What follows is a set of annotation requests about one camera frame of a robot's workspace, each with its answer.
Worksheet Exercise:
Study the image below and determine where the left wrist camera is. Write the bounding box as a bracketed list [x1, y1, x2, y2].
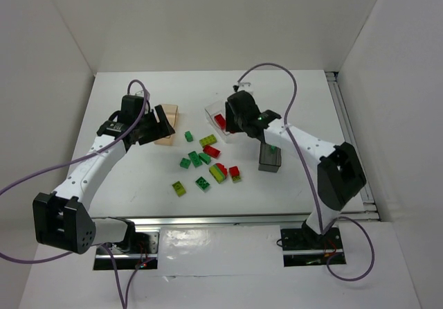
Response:
[134, 90, 150, 100]

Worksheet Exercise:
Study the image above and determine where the lime 2x4 lego brick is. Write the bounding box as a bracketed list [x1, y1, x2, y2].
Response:
[199, 134, 217, 148]

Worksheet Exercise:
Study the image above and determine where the dark green 2x2 lego brick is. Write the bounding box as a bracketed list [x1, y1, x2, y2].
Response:
[179, 158, 191, 169]

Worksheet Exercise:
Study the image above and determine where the dark green printed lego brick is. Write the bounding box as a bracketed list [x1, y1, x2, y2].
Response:
[195, 177, 210, 192]

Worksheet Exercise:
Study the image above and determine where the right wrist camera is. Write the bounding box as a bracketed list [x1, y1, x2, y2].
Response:
[233, 82, 253, 94]

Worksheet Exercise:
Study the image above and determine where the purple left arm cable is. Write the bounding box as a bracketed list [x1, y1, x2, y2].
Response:
[0, 79, 152, 309]

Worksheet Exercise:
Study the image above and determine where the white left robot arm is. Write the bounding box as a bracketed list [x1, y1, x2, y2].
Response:
[33, 95, 175, 254]

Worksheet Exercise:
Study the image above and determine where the dark green 2x4 lego brick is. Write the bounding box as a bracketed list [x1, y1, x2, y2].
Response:
[188, 151, 203, 167]

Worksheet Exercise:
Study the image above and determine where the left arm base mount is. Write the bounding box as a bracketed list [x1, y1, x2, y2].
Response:
[93, 227, 160, 271]

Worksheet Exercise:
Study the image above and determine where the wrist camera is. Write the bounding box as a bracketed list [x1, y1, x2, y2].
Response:
[134, 90, 150, 100]
[233, 82, 253, 94]

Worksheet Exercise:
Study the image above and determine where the red 2x4 lego brick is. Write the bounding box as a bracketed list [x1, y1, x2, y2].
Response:
[214, 114, 226, 130]

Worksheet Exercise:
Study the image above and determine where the lime printed lego brick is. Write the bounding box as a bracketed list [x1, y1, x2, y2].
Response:
[172, 181, 186, 197]

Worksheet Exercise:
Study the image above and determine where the clear plastic container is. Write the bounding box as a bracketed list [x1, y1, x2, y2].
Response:
[204, 100, 242, 143]

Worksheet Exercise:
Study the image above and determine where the grey translucent plastic container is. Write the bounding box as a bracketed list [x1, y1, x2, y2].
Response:
[258, 143, 282, 173]

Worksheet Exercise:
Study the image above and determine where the red and lime stacked lego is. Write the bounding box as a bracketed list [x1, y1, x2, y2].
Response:
[228, 166, 242, 182]

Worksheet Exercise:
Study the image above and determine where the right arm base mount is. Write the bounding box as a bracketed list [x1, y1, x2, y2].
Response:
[276, 227, 346, 267]

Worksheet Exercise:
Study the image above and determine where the small green 1x2 lego brick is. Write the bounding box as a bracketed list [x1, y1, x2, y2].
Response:
[184, 131, 194, 142]

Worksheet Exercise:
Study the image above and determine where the aluminium side rail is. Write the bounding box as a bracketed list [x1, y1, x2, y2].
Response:
[325, 71, 381, 221]

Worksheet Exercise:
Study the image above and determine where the tan translucent plastic container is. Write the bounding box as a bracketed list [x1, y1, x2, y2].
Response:
[154, 104, 179, 146]

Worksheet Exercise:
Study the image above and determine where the aluminium mounting rail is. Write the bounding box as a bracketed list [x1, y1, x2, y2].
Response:
[111, 213, 308, 229]

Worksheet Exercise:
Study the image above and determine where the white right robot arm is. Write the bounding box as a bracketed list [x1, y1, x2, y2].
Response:
[225, 91, 367, 236]

